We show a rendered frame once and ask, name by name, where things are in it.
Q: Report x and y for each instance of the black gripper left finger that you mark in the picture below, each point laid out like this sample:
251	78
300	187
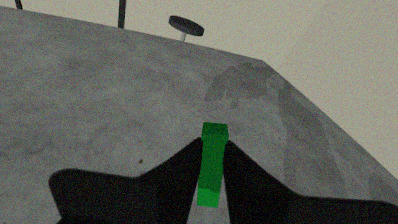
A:
162	195

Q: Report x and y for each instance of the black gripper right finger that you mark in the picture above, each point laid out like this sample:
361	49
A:
256	197

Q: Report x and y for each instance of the green rectangular post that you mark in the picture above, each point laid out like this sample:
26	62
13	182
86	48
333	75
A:
214	137

